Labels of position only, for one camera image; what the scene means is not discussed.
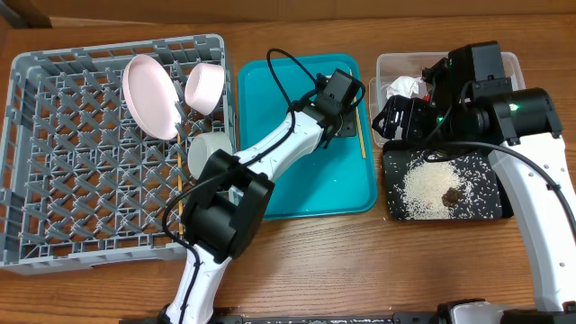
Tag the black tray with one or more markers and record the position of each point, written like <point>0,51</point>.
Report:
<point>396,180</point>

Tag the white napkin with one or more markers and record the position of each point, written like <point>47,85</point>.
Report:
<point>406,86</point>

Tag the large white plate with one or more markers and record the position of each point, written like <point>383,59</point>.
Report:
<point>151,97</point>

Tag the grey plastic dish rack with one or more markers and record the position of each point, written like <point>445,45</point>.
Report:
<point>81,184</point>

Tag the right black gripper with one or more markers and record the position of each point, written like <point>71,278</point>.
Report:
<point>395,116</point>

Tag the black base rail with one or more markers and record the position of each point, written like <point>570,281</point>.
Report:
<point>221,316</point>

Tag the teal serving tray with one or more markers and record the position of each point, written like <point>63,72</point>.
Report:
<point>329,181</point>

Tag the grey bowl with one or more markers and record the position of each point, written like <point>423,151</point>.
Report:
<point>202,147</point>

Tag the small white plate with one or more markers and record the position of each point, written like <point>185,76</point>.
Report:
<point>204,87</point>

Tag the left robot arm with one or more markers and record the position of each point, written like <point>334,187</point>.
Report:
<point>226,206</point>

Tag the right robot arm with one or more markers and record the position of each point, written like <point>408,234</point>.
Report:
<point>472,105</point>

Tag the white rice pile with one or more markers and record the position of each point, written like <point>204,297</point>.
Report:
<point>427,189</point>

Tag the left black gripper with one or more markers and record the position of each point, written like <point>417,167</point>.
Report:
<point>352,126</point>

